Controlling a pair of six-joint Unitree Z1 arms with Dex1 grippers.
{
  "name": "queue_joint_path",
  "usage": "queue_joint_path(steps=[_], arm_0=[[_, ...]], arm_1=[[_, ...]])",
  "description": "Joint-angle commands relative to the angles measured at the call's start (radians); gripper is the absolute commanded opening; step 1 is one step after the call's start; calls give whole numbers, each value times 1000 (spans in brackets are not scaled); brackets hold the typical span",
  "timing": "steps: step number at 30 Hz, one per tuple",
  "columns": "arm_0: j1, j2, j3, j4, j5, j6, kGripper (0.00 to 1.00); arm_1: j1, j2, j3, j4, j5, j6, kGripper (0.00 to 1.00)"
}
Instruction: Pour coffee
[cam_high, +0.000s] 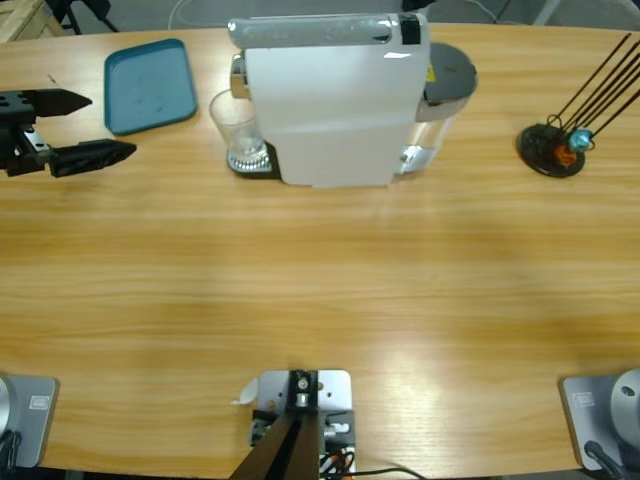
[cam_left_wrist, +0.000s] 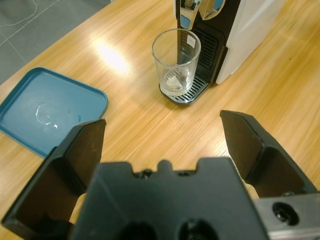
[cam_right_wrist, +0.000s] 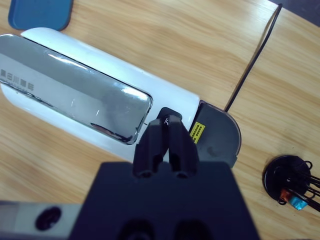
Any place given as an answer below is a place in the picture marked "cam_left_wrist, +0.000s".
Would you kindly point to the metal grate drip tray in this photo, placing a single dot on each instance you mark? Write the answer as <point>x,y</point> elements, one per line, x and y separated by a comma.
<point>195,92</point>

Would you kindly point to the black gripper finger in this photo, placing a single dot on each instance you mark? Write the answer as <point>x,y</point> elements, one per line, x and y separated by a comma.
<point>47,180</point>
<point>272,165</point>

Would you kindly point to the clear drinking glass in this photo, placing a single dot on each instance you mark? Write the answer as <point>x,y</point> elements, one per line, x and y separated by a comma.
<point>172,82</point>

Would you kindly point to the teal plastic tray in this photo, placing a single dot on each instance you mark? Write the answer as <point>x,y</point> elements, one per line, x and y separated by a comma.
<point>50,100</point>

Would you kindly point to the white capsule coffee machine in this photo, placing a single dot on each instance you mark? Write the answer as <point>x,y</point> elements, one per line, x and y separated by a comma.
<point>250,30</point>

